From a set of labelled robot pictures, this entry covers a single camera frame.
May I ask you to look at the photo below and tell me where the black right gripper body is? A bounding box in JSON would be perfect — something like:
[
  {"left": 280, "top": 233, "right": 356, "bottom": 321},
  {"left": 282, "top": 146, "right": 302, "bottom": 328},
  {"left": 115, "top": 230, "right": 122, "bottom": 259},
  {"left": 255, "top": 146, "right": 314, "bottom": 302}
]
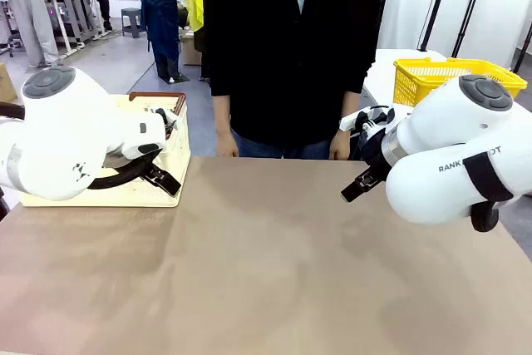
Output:
[{"left": 359, "top": 121, "right": 395, "bottom": 177}]

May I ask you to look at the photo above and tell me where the person's left forearm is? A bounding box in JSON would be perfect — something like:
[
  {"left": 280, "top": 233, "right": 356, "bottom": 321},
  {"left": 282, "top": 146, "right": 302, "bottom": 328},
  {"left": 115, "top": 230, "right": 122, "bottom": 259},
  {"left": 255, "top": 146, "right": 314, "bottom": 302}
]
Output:
[{"left": 335, "top": 91, "right": 362, "bottom": 135}]

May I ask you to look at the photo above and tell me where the person's right forearm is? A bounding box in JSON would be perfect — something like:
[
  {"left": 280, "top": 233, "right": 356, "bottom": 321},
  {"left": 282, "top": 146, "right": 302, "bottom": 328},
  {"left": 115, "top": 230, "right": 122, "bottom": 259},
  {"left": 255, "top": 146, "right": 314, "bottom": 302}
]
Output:
[{"left": 212, "top": 95, "right": 233, "bottom": 133}]

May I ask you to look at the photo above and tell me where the yellow plastic basket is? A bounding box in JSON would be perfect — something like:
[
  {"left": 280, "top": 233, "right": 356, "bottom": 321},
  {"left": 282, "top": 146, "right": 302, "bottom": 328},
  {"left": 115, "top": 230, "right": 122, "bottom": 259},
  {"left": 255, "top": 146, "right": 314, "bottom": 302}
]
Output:
[{"left": 393, "top": 57, "right": 528, "bottom": 109}]

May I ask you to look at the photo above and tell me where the person's left hand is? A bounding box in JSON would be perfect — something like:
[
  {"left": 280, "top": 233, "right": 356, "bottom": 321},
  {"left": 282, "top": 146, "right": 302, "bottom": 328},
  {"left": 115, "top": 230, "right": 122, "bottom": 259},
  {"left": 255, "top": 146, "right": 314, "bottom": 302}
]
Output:
[{"left": 329, "top": 130, "right": 352, "bottom": 160}]

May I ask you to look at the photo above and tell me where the person's right hand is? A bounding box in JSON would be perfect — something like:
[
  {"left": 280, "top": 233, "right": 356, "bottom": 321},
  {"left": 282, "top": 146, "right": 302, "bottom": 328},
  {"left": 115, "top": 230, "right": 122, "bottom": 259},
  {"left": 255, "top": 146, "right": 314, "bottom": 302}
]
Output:
[{"left": 216, "top": 128, "right": 240, "bottom": 159}]

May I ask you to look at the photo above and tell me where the white side table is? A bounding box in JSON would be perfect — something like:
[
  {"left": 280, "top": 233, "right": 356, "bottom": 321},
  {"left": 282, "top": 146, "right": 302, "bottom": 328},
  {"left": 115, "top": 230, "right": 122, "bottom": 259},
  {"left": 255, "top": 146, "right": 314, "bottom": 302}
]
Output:
[{"left": 360, "top": 49, "right": 532, "bottom": 117}]

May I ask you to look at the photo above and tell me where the person in black cardigan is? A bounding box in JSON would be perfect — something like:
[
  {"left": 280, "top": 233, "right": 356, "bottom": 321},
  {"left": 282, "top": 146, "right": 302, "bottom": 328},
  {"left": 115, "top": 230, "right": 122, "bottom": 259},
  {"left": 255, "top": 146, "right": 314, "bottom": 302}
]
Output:
[{"left": 201, "top": 0, "right": 383, "bottom": 160}]

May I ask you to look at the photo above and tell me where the small cardboard box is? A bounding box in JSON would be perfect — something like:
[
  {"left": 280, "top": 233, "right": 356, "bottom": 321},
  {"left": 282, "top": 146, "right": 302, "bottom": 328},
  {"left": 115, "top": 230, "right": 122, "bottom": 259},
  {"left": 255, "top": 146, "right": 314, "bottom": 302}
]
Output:
[{"left": 180, "top": 32, "right": 204, "bottom": 67}]

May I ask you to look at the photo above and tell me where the black tripod pole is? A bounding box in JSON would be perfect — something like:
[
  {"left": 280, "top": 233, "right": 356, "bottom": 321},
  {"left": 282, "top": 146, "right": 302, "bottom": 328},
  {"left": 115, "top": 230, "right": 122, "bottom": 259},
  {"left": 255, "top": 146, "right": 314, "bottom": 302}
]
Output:
[
  {"left": 417, "top": 0, "right": 455, "bottom": 52},
  {"left": 451, "top": 0, "right": 490, "bottom": 59},
  {"left": 513, "top": 28, "right": 532, "bottom": 74}
]

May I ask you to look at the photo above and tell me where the person with navy apron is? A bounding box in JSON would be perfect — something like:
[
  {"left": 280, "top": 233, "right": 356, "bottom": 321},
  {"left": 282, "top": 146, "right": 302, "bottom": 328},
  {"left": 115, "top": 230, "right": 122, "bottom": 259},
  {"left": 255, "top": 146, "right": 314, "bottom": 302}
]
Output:
[{"left": 128, "top": 0, "right": 190, "bottom": 84}]

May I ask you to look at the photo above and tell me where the grey stool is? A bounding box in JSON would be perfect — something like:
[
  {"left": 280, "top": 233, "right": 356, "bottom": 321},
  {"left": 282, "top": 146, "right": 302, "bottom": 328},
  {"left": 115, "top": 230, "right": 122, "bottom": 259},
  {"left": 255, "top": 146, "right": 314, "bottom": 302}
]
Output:
[{"left": 121, "top": 7, "right": 145, "bottom": 39}]

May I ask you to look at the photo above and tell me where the large cardboard box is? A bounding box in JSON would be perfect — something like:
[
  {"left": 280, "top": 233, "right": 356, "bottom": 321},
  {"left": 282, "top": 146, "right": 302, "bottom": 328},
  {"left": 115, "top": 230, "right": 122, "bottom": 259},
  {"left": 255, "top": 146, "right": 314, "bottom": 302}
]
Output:
[{"left": 0, "top": 62, "right": 18, "bottom": 109}]

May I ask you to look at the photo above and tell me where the grey workshop desk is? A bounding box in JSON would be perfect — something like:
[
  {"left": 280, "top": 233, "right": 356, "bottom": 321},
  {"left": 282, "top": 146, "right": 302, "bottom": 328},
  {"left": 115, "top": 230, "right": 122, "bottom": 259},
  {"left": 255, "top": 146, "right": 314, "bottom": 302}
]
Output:
[{"left": 39, "top": 0, "right": 107, "bottom": 55}]

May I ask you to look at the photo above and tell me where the person in beige trousers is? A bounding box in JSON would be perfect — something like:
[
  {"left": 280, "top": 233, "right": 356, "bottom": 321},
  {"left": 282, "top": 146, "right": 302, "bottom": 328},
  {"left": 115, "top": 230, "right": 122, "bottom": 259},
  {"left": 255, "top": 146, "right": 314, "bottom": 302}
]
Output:
[{"left": 0, "top": 0, "right": 60, "bottom": 69}]

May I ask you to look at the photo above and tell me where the cream basket with brown handles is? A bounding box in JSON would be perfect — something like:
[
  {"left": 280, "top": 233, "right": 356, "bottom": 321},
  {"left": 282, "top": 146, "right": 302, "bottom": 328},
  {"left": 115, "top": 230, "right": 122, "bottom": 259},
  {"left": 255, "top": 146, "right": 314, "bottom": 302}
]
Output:
[{"left": 20, "top": 91, "right": 192, "bottom": 209}]

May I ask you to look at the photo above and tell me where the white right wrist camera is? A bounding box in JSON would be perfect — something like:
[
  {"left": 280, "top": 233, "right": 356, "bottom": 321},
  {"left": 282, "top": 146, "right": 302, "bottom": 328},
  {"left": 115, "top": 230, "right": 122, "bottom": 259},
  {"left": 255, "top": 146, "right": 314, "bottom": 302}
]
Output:
[{"left": 338, "top": 105, "right": 397, "bottom": 132}]

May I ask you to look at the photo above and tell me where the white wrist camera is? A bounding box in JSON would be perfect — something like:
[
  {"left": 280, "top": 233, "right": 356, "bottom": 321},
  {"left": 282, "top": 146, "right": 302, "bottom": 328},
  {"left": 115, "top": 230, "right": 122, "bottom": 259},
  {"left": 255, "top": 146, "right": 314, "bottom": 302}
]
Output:
[
  {"left": 143, "top": 107, "right": 180, "bottom": 141},
  {"left": 338, "top": 105, "right": 397, "bottom": 132}
]

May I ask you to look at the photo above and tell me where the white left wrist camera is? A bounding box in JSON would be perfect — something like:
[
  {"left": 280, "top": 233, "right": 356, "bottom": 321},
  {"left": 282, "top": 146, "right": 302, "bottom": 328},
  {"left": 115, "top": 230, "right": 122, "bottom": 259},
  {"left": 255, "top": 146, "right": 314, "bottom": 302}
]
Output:
[{"left": 143, "top": 107, "right": 180, "bottom": 141}]

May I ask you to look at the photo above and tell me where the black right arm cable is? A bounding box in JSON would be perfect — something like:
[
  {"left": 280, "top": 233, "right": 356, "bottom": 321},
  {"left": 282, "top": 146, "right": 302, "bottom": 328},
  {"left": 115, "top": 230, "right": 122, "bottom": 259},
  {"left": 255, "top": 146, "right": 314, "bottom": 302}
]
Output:
[{"left": 469, "top": 200, "right": 500, "bottom": 234}]

